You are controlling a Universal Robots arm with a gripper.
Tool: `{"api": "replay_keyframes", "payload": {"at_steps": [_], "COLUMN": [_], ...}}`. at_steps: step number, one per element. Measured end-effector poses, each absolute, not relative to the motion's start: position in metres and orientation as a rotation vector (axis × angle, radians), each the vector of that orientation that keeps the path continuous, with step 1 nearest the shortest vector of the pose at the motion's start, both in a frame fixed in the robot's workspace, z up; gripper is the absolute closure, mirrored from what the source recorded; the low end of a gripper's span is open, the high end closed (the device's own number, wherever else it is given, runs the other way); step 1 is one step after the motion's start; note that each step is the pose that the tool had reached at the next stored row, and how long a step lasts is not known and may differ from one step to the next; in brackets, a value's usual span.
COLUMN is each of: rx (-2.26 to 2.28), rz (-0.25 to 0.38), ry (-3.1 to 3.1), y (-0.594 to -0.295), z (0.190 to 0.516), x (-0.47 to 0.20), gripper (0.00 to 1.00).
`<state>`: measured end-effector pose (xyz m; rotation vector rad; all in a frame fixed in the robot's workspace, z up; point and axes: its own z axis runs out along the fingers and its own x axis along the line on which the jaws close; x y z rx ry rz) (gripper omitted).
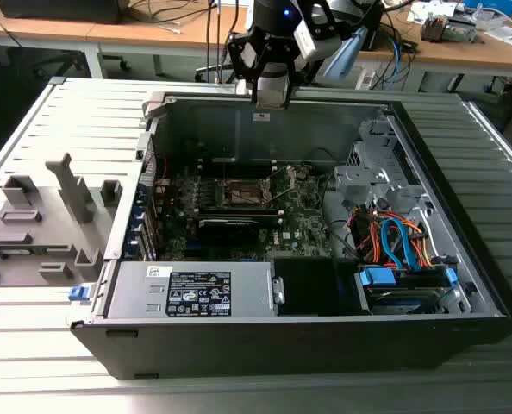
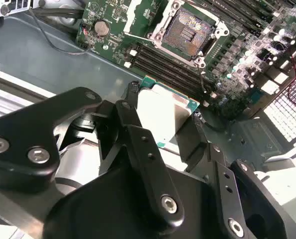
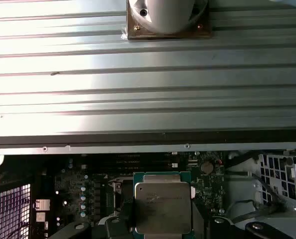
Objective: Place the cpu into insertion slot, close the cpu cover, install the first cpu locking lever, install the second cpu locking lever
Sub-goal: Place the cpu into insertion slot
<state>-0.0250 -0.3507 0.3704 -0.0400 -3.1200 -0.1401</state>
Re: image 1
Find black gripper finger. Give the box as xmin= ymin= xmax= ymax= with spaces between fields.
xmin=277 ymin=41 xmax=301 ymax=110
xmin=250 ymin=29 xmax=271 ymax=105

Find silver CPU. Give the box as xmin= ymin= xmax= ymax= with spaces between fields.
xmin=256 ymin=76 xmax=291 ymax=110

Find metal socket cover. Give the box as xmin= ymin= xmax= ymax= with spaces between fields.
xmin=262 ymin=165 xmax=301 ymax=204

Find black RAM slot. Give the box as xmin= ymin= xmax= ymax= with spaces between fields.
xmin=197 ymin=155 xmax=279 ymax=175

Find CPU socket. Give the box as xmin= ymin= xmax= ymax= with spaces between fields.
xmin=215 ymin=177 xmax=271 ymax=208

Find office chair base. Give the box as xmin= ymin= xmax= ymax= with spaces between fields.
xmin=194 ymin=62 xmax=240 ymax=84

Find black speaker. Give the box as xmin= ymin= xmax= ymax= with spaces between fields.
xmin=361 ymin=6 xmax=385 ymax=52

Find grey metal drive cage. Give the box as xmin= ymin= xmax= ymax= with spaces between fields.
xmin=332 ymin=119 xmax=434 ymax=213

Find metal heat sink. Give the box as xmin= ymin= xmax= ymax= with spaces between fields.
xmin=419 ymin=12 xmax=450 ymax=43

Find black RAM stick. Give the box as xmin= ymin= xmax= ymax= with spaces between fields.
xmin=197 ymin=205 xmax=284 ymax=217
xmin=238 ymin=213 xmax=284 ymax=229

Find white papers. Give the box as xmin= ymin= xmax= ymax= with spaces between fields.
xmin=406 ymin=1 xmax=459 ymax=22

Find wooden desk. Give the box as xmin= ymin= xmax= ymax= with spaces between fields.
xmin=359 ymin=0 xmax=512 ymax=94
xmin=0 ymin=0 xmax=251 ymax=81

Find green motherboard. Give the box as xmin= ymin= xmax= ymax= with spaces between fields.
xmin=152 ymin=161 xmax=341 ymax=264

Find grey device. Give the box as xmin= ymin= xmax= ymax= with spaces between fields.
xmin=443 ymin=15 xmax=478 ymax=44

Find black graphics card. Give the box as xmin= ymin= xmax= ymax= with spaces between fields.
xmin=194 ymin=216 xmax=262 ymax=248

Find black box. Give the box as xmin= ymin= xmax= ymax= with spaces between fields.
xmin=0 ymin=0 xmax=130 ymax=25

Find black office chair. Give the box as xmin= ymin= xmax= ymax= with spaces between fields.
xmin=16 ymin=47 xmax=130 ymax=81

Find blue box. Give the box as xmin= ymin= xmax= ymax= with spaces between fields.
xmin=462 ymin=0 xmax=512 ymax=13

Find grey parts rack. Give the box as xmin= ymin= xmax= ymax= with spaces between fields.
xmin=0 ymin=153 xmax=124 ymax=289

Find hard disk in blue carrier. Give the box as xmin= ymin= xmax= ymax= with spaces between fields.
xmin=353 ymin=263 xmax=460 ymax=316

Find grey power supply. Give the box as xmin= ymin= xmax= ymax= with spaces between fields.
xmin=103 ymin=260 xmax=279 ymax=321

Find black PC case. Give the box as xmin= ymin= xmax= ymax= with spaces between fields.
xmin=68 ymin=92 xmax=512 ymax=380

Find green RAM stick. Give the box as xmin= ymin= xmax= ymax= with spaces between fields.
xmin=0 ymin=246 xmax=49 ymax=256

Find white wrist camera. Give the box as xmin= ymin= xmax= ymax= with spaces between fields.
xmin=293 ymin=19 xmax=342 ymax=60

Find blue cable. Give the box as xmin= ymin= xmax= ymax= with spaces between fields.
xmin=387 ymin=34 xmax=410 ymax=87

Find orange wire bundle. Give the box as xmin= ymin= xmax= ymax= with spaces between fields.
xmin=400 ymin=219 xmax=435 ymax=269
xmin=355 ymin=213 xmax=385 ymax=262

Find blue wire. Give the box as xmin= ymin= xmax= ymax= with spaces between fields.
xmin=379 ymin=216 xmax=417 ymax=271

